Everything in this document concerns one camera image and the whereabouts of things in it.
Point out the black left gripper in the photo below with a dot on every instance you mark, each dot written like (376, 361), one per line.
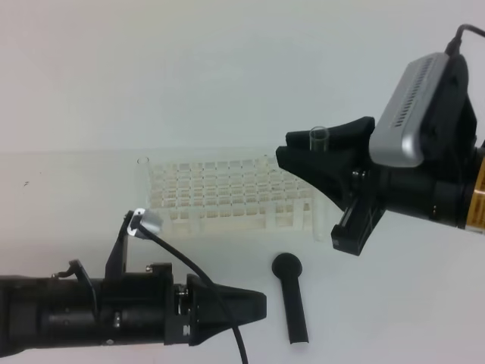
(142, 308)

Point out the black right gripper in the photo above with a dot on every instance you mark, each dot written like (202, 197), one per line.
(362, 189)

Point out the clear glass test tube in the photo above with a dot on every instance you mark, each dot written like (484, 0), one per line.
(318, 142)

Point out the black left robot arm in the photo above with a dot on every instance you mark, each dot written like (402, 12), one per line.
(39, 313)

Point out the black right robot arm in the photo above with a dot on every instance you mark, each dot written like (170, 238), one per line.
(438, 191)

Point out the white test tube rack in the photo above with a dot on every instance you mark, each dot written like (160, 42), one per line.
(215, 197)

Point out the clear test tube in rack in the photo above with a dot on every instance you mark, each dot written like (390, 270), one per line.
(142, 182)

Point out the black plastic scoop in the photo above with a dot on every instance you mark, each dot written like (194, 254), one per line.
(288, 268)

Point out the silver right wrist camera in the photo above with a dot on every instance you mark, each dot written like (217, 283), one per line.
(395, 141)

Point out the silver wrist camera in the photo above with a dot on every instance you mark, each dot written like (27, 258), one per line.
(146, 219)
(395, 141)

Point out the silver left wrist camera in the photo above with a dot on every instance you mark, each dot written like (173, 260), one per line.
(146, 219)

